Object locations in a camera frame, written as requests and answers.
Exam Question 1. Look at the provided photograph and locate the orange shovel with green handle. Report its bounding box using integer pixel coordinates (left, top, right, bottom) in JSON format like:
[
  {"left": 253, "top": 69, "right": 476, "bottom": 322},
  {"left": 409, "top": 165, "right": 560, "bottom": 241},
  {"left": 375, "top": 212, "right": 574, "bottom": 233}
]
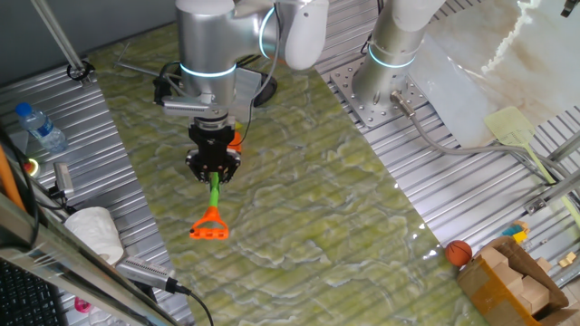
[{"left": 188, "top": 130, "right": 244, "bottom": 241}]

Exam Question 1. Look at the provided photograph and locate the aluminium frame bar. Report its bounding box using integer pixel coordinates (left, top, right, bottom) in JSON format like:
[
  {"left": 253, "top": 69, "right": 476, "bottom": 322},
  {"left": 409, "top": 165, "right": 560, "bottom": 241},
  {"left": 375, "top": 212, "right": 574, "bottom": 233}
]
[
  {"left": 546, "top": 130, "right": 580, "bottom": 164},
  {"left": 524, "top": 169, "right": 580, "bottom": 216}
]

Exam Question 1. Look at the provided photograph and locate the black keyboard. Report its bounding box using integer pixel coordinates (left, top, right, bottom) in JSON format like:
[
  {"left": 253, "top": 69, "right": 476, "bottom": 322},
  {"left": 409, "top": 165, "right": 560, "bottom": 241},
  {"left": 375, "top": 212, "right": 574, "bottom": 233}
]
[{"left": 0, "top": 260, "right": 61, "bottom": 326}]

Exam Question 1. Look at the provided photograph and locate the aluminium frame rail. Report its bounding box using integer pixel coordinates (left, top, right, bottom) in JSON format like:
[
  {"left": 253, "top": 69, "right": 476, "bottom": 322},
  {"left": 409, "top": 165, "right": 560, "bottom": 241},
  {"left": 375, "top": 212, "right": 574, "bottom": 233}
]
[{"left": 0, "top": 192, "right": 183, "bottom": 326}]

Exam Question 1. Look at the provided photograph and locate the white toilet paper roll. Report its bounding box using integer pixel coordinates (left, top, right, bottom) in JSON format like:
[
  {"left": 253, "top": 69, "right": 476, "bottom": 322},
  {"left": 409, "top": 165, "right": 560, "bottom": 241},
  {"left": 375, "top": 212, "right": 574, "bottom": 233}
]
[{"left": 63, "top": 206, "right": 125, "bottom": 266}]

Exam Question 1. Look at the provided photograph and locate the thin metal pole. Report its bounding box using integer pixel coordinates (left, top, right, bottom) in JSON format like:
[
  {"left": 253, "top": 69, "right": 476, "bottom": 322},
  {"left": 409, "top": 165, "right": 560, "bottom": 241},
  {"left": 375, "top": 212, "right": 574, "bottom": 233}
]
[{"left": 30, "top": 0, "right": 92, "bottom": 89}]

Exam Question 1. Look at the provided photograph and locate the orange pole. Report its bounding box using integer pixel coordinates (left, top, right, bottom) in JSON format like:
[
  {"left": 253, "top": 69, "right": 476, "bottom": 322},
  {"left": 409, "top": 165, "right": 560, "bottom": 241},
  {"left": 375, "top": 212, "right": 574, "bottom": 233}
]
[{"left": 0, "top": 144, "right": 26, "bottom": 212}]

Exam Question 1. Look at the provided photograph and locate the white cloth cover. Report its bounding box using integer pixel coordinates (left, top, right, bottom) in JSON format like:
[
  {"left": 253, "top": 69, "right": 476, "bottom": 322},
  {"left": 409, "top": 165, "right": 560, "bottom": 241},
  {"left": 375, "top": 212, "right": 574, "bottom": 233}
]
[{"left": 407, "top": 0, "right": 580, "bottom": 149}]

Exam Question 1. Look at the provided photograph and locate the small silver camera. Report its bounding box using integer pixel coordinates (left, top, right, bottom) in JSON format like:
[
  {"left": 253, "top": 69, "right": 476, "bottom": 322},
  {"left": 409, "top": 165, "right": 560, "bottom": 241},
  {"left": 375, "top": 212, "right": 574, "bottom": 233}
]
[{"left": 53, "top": 161, "right": 75, "bottom": 199}]

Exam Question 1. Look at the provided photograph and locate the red round button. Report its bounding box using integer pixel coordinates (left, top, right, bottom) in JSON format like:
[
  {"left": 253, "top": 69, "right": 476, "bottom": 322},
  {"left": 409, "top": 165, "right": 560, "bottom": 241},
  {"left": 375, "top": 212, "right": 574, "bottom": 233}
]
[{"left": 24, "top": 157, "right": 42, "bottom": 179}]

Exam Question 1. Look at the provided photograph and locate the ribbed silver depth camera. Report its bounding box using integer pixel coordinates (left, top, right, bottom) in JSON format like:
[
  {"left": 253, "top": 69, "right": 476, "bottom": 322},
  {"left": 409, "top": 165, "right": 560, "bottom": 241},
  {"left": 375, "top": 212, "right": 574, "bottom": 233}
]
[{"left": 115, "top": 255, "right": 178, "bottom": 294}]

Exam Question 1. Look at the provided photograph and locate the black cable bundle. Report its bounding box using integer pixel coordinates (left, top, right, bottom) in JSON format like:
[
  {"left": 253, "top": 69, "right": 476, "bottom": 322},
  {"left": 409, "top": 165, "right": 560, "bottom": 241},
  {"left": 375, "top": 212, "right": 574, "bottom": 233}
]
[{"left": 361, "top": 0, "right": 384, "bottom": 55}]

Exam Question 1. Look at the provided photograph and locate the black C-clamp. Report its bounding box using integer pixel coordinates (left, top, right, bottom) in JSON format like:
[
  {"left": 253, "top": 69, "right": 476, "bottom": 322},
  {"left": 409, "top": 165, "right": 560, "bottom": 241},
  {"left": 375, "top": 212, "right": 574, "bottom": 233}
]
[{"left": 112, "top": 43, "right": 278, "bottom": 109}]

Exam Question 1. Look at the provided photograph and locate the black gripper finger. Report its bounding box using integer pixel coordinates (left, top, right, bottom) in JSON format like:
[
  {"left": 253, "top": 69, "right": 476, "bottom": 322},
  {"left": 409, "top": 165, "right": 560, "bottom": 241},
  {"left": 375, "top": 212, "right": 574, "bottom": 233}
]
[
  {"left": 184, "top": 151, "right": 212, "bottom": 184},
  {"left": 218, "top": 151, "right": 243, "bottom": 184}
]

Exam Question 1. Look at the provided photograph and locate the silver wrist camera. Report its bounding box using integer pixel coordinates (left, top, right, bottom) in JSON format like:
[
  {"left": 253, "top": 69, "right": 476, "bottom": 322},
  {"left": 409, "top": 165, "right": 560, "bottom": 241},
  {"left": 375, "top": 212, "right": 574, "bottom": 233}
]
[{"left": 160, "top": 95, "right": 215, "bottom": 118}]

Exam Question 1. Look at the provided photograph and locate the black usb cable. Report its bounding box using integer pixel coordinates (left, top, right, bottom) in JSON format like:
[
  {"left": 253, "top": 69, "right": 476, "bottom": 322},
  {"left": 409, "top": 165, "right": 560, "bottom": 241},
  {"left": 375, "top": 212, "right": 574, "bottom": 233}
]
[{"left": 169, "top": 279, "right": 215, "bottom": 326}]

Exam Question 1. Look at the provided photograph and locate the thick grey cable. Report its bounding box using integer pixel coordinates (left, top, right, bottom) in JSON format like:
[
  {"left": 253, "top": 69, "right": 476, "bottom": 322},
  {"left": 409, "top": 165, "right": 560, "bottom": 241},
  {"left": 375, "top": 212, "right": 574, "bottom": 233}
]
[{"left": 389, "top": 89, "right": 573, "bottom": 183}]

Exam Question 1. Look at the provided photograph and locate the brown cardboard box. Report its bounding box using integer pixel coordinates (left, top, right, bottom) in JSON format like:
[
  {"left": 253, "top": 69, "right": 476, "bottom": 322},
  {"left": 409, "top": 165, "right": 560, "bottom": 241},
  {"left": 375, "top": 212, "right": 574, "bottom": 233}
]
[{"left": 456, "top": 235, "right": 580, "bottom": 326}]

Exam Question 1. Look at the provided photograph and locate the green marble pattern mat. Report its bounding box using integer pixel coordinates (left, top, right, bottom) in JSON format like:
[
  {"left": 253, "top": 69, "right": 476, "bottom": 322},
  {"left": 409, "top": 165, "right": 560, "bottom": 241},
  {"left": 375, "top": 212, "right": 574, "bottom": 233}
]
[{"left": 88, "top": 0, "right": 491, "bottom": 326}]

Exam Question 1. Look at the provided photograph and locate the pale yellow fly swatter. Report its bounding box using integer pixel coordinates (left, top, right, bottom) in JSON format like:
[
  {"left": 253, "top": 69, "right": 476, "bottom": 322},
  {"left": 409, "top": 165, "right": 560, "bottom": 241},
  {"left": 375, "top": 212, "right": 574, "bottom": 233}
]
[{"left": 483, "top": 105, "right": 580, "bottom": 227}]

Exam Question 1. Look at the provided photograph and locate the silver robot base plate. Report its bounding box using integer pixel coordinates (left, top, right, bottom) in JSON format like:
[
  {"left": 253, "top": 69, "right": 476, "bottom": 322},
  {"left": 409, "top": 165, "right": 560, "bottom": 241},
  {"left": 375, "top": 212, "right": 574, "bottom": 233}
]
[{"left": 328, "top": 56, "right": 431, "bottom": 129}]

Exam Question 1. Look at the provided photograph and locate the small toy basketball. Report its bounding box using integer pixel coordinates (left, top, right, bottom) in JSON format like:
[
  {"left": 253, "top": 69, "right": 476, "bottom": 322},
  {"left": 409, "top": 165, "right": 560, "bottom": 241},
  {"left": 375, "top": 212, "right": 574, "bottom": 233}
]
[{"left": 444, "top": 239, "right": 474, "bottom": 269}]

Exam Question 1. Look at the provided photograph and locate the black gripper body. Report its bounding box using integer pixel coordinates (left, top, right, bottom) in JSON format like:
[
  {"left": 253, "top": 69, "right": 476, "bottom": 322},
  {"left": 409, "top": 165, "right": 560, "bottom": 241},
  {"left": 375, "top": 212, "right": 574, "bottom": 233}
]
[{"left": 188, "top": 121, "right": 237, "bottom": 173}]

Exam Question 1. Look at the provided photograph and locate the clear water bottle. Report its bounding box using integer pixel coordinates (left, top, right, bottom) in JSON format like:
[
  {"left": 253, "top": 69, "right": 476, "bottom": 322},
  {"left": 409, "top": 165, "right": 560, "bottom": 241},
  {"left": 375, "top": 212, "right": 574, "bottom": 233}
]
[{"left": 14, "top": 101, "right": 70, "bottom": 154}]

